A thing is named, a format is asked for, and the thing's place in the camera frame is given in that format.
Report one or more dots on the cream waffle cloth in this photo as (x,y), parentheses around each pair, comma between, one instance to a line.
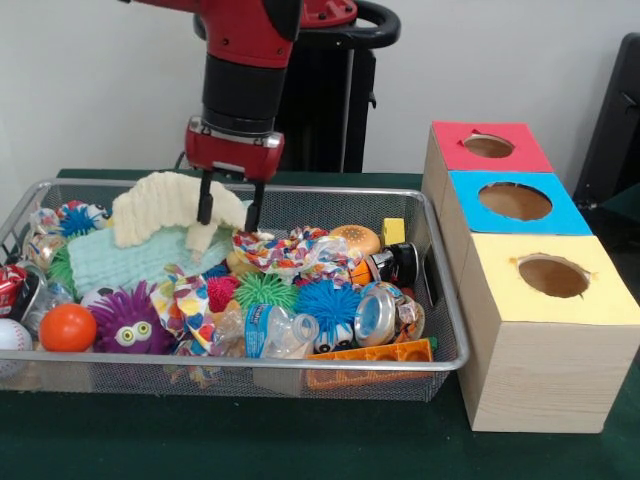
(160,200)

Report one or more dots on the black panel on stand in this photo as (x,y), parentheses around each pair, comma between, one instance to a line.
(615,130)

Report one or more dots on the purple spiky ball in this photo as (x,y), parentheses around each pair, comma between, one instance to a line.
(130,322)

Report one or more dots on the large blue spiky ball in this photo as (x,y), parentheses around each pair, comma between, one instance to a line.
(328,303)

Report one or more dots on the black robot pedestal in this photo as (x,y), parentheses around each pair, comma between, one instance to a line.
(340,100)

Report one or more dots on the dark green table cloth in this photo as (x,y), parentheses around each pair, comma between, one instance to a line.
(300,450)

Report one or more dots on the crushed silver can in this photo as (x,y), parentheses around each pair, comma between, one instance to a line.
(385,312)

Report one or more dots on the crushed clear plastic bottle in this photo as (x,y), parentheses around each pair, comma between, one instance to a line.
(275,330)

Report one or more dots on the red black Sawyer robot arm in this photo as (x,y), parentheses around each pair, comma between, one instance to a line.
(245,60)

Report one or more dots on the green spiky ball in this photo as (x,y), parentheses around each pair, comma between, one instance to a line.
(265,290)

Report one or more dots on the wooden box with three holes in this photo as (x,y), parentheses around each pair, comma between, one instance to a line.
(540,330)

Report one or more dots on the shallow clear mesh bin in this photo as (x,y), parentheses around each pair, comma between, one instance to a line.
(445,340)

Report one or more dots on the polka dot patterned cloth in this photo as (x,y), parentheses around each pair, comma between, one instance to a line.
(195,305)

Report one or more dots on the colourful patterned cloth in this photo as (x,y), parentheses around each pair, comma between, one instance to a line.
(290,250)

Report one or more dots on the tan orange ball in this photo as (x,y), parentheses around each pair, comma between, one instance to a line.
(355,238)

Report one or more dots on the light blue knitted cloth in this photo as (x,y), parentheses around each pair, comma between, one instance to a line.
(130,262)

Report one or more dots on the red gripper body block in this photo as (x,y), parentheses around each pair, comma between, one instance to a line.
(235,155)

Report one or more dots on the long orange building block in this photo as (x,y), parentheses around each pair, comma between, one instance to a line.
(370,358)

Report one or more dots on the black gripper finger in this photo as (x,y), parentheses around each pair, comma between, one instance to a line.
(205,195)
(254,205)

